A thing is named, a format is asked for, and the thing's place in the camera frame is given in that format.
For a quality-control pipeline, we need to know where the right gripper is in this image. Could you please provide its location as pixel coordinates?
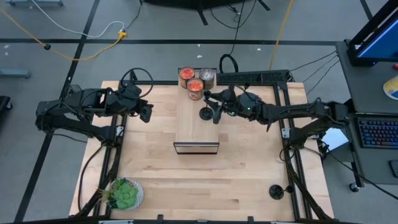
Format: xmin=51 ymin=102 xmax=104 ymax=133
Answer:
xmin=205 ymin=91 xmax=266 ymax=121

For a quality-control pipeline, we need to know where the black candlestick holder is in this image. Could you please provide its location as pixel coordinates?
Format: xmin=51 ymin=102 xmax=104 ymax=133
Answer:
xmin=198 ymin=89 xmax=216 ymax=122
xmin=268 ymin=184 xmax=295 ymax=201

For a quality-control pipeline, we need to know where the orange candle jar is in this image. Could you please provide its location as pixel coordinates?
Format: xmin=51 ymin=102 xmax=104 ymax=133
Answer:
xmin=178 ymin=66 xmax=196 ymax=90
xmin=187 ymin=77 xmax=205 ymax=101

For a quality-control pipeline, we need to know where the grey candle jar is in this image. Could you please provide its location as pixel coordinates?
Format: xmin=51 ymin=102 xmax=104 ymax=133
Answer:
xmin=198 ymin=67 xmax=216 ymax=91

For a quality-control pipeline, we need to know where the black perforated bar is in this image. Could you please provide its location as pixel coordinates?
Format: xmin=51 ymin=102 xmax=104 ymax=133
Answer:
xmin=216 ymin=69 xmax=292 ymax=85

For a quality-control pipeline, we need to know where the succulent in white pot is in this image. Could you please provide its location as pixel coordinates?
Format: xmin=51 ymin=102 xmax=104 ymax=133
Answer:
xmin=97 ymin=177 xmax=145 ymax=212

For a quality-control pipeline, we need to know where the black stand base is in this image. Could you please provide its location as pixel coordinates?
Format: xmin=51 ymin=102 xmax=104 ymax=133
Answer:
xmin=141 ymin=0 xmax=271 ymax=27

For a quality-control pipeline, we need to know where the grey floor foot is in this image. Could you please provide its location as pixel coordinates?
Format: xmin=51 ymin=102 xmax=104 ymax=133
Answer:
xmin=0 ymin=69 xmax=32 ymax=79
xmin=4 ymin=0 xmax=64 ymax=7

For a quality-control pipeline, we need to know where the black chair caster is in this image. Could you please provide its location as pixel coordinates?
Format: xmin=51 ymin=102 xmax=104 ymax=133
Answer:
xmin=0 ymin=95 xmax=14 ymax=111

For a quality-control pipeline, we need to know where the grey desk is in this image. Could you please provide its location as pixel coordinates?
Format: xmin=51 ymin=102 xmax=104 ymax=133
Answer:
xmin=335 ymin=39 xmax=398 ymax=186

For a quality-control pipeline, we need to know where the backlit keyboard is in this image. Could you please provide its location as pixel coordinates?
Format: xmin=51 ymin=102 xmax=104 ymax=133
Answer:
xmin=357 ymin=118 xmax=398 ymax=149

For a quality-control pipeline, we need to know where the monitor with blue screen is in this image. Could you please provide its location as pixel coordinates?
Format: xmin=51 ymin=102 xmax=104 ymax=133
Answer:
xmin=346 ymin=0 xmax=398 ymax=67

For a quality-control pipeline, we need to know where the yellow blue round plate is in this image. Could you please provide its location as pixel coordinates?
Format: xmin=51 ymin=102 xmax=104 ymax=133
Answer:
xmin=382 ymin=74 xmax=398 ymax=101

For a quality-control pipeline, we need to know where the black table frame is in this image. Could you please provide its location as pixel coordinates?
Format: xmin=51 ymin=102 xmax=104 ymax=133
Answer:
xmin=73 ymin=68 xmax=336 ymax=224

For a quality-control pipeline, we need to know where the black coiled floor cable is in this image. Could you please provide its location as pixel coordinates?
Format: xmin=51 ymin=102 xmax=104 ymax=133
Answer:
xmin=218 ymin=0 xmax=247 ymax=74

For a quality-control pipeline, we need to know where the yellow floor cable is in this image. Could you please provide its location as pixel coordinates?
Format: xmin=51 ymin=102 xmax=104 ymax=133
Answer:
xmin=0 ymin=8 xmax=128 ymax=62

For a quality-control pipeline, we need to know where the black table cable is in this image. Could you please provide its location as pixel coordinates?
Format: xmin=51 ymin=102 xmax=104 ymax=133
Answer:
xmin=76 ymin=143 xmax=106 ymax=213

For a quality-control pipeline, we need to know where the white floor cable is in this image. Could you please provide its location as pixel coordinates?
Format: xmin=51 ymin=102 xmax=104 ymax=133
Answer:
xmin=29 ymin=0 xmax=126 ymax=39

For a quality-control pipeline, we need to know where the yellow hanging cable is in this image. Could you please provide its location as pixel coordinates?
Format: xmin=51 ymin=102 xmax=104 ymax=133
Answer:
xmin=269 ymin=0 xmax=295 ymax=71

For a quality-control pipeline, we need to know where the thin black cable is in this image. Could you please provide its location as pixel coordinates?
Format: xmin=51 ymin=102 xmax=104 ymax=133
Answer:
xmin=301 ymin=55 xmax=339 ymax=83
xmin=290 ymin=50 xmax=338 ymax=73
xmin=306 ymin=59 xmax=340 ymax=96

